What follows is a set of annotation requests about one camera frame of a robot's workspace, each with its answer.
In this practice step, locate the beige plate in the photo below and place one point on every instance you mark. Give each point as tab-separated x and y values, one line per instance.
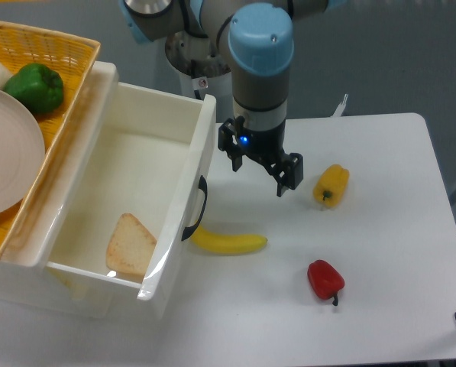
22	151

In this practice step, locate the white clip behind table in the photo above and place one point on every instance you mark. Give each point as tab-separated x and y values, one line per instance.
339	110

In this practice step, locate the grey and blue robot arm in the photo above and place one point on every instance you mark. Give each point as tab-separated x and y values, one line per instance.
253	41

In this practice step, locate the green bell pepper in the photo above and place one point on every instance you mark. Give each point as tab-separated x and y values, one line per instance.
37	87

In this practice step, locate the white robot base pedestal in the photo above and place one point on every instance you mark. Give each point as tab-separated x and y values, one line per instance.
204	82

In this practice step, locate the red bell pepper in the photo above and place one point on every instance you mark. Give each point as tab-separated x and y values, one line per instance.
325	281

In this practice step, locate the yellow banana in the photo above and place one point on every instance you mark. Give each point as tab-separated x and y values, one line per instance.
223	244

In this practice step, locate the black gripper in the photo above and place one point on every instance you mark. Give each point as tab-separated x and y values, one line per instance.
263	147

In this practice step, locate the black top drawer handle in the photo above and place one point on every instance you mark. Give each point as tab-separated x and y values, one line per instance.
198	209

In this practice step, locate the white drawer cabinet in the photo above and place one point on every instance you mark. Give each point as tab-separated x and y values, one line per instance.
23	267

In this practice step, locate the slice of bread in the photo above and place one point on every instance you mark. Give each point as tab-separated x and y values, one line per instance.
130	247

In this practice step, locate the white drawer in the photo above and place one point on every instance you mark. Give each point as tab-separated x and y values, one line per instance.
148	158

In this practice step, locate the yellow bell pepper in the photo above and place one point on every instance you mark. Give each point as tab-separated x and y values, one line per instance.
331	186

